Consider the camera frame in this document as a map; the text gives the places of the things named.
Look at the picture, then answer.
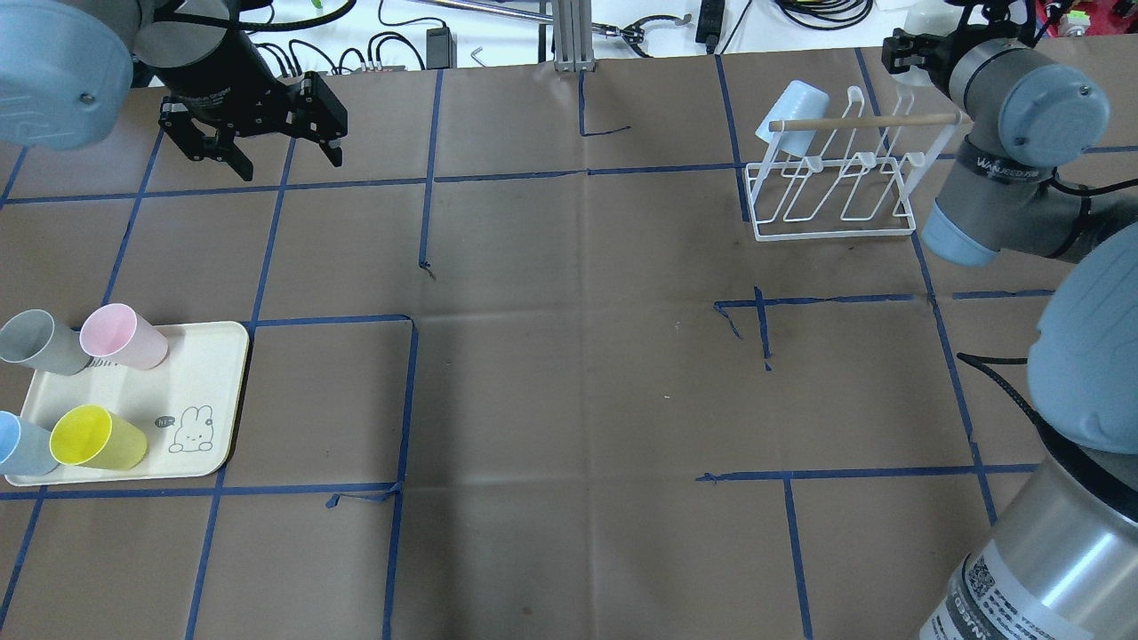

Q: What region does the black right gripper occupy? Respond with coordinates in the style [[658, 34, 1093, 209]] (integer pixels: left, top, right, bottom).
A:
[[882, 28, 964, 90]]

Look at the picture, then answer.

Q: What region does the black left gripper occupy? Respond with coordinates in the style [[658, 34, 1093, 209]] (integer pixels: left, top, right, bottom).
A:
[[158, 31, 349, 182]]

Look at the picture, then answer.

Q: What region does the light blue ikea cup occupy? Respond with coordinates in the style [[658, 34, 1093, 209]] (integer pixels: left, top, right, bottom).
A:
[[754, 80, 830, 157]]

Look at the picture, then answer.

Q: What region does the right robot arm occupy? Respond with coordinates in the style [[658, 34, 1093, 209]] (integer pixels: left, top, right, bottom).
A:
[[882, 18, 1135, 639]]

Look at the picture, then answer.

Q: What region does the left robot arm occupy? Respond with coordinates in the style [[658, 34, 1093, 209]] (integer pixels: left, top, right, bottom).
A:
[[1, 1, 353, 181]]

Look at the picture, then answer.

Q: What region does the pink ikea cup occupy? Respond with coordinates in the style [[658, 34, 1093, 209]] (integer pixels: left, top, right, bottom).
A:
[[80, 303, 170, 370]]

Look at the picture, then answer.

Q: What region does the grey ikea cup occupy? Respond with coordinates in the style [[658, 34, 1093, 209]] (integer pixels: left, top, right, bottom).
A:
[[1, 309, 92, 376]]

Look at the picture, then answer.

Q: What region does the yellow ikea cup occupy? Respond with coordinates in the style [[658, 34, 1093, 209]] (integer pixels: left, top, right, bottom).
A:
[[49, 404, 148, 470]]

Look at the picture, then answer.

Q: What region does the beige plastic tray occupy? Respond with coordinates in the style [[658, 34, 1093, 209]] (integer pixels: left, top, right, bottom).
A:
[[5, 321, 251, 487]]

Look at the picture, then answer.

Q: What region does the white wire cup rack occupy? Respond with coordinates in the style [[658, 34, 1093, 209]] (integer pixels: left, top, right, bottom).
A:
[[743, 87, 966, 243]]

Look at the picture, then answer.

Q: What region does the green handled reach grabber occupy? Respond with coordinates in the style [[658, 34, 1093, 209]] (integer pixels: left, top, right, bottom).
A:
[[420, 1, 693, 58]]

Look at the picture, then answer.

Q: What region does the aluminium frame post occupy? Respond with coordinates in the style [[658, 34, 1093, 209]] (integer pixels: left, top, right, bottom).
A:
[[551, 0, 595, 72]]

